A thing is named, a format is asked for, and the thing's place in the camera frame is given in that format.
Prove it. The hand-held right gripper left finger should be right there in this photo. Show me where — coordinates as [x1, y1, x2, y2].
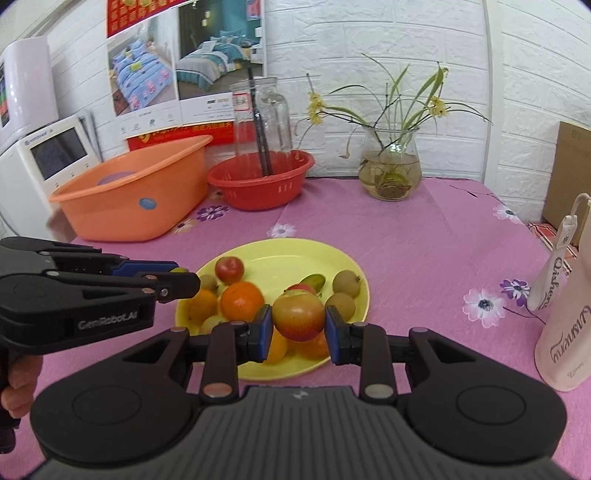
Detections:
[117, 304, 274, 401]

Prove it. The person's left hand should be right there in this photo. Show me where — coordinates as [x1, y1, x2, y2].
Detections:
[0, 355, 44, 418]

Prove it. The glass pitcher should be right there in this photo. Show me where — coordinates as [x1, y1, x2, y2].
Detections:
[229, 76, 293, 176]

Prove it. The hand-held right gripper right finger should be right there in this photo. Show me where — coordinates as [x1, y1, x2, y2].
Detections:
[324, 307, 483, 402]

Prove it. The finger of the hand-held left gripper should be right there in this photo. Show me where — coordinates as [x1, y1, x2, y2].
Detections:
[44, 271, 202, 304]
[0, 237, 181, 278]

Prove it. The red plastic basket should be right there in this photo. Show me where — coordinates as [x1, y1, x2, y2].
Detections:
[207, 150, 315, 212]

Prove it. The white appliance with screen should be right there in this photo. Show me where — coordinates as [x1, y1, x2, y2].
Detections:
[0, 113, 103, 241]

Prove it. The large orange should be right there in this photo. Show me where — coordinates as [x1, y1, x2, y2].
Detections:
[220, 281, 265, 323]

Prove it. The small orange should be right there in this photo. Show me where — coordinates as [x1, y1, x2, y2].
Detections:
[264, 330, 289, 364]
[187, 289, 219, 326]

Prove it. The orange with green stem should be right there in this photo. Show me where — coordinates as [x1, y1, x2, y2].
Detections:
[293, 333, 329, 360]

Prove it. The cream tumbler bottle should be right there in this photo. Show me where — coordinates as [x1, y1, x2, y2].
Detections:
[526, 193, 591, 393]

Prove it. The black stirring stick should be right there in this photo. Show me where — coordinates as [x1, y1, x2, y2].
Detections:
[247, 67, 273, 176]

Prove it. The yellow red apple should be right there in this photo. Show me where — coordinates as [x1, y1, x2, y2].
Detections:
[271, 293, 326, 343]

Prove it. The glass vase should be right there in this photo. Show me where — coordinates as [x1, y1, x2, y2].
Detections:
[359, 126, 422, 201]

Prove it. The green flowering plant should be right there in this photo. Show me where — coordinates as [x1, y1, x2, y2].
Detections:
[295, 53, 494, 160]

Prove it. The yellow plastic plate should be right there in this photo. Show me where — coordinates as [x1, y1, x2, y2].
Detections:
[175, 237, 370, 381]

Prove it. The orange plastic basin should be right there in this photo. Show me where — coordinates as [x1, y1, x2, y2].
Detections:
[49, 134, 214, 242]

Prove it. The pink floral tablecloth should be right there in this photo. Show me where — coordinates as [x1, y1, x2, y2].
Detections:
[0, 175, 591, 480]

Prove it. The white wall water purifier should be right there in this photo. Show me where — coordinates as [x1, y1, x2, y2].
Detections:
[0, 37, 61, 148]

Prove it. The cardboard box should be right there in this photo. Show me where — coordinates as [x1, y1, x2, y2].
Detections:
[542, 121, 591, 245]

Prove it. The white wall pipe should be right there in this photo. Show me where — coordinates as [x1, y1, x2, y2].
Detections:
[480, 0, 502, 185]

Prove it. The wall poster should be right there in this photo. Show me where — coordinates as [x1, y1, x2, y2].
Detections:
[107, 0, 269, 139]

